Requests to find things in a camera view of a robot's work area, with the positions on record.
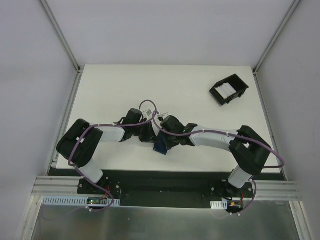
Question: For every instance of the aluminium frame post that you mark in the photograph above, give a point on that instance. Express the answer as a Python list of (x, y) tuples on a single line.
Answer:
[(59, 34), (277, 34)]

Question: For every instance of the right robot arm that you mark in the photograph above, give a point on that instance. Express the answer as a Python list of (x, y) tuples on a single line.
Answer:
[(246, 146)]

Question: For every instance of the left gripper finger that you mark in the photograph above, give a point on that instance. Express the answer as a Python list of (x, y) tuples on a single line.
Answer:
[(152, 135), (148, 140)]

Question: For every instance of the aluminium front rail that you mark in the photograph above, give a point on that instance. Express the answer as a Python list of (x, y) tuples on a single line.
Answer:
[(68, 186)]

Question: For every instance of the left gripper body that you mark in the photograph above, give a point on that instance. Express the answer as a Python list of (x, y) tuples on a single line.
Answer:
[(146, 132)]

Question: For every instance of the black card tray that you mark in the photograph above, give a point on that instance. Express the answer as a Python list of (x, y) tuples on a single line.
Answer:
[(236, 82)]

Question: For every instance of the right aluminium frame post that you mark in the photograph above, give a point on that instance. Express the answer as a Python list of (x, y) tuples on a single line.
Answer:
[(277, 34)]

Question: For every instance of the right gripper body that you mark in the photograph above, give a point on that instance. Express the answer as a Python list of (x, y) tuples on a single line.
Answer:
[(169, 139)]

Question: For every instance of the left white cable duct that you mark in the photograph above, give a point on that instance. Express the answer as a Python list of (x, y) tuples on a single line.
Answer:
[(79, 201)]

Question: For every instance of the blue leather card holder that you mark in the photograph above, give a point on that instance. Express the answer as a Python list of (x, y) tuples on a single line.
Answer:
[(160, 146)]

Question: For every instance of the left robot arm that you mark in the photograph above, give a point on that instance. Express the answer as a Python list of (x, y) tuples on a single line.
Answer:
[(80, 142)]

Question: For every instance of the white cable duct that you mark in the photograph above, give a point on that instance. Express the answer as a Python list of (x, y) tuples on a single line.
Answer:
[(219, 205), (79, 201)]

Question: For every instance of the white card stack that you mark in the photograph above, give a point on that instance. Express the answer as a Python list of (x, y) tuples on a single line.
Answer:
[(225, 90)]

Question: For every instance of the left aluminium frame post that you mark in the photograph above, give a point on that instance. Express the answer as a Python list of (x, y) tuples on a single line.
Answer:
[(59, 34)]

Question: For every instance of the right white cable duct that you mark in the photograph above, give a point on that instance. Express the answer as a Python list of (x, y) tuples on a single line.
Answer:
[(219, 205)]

